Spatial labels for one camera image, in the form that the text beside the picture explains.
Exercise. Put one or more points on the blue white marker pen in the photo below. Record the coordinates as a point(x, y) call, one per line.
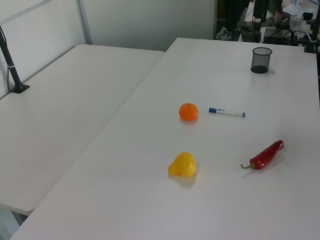
point(227, 112)

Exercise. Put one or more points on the black mesh pen cup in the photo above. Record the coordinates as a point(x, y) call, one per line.
point(261, 61)

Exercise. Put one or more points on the orange mandarin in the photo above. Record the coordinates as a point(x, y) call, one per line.
point(188, 111)

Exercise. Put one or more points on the white adjacent table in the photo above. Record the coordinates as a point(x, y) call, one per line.
point(62, 112)

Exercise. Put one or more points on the grey sneaker shoes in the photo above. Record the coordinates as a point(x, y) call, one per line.
point(223, 33)

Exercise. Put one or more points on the red chili pepper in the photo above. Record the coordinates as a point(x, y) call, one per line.
point(267, 155)

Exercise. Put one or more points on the black tripod stand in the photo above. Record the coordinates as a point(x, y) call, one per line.
point(257, 22)

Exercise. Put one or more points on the black equipment box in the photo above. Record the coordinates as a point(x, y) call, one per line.
point(277, 36)

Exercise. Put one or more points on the black pole with base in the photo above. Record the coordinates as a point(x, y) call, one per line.
point(12, 70)

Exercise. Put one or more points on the clear plastic container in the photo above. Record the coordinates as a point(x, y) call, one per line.
point(296, 20)

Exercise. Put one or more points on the grey partition post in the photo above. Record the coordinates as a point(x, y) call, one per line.
point(84, 22)

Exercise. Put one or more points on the black camera stand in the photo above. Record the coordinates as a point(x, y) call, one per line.
point(312, 37)

